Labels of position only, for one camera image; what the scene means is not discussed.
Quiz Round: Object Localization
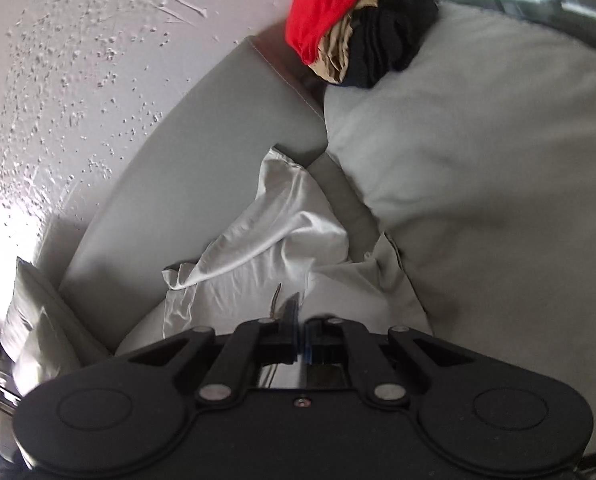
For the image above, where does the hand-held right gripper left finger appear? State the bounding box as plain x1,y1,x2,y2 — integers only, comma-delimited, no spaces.
114,300,300,405

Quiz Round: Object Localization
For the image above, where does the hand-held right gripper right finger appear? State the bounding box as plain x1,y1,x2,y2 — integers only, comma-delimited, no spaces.
303,316,481,405

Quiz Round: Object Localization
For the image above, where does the white garment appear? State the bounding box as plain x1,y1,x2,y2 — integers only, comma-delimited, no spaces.
160,146,434,356

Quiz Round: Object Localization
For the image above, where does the grey throw pillow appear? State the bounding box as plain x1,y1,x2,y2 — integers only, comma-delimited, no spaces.
0,257,113,397

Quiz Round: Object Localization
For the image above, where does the grey sofa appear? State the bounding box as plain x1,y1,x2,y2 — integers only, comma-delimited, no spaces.
0,0,596,480

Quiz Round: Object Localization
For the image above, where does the tan striped garment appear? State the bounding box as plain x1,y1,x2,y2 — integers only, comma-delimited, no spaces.
317,0,395,86

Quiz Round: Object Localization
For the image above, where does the black garment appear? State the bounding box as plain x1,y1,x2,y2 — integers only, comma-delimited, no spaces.
338,0,446,91

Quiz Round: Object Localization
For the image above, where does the red garment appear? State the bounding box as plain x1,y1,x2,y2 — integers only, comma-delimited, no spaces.
285,0,375,67

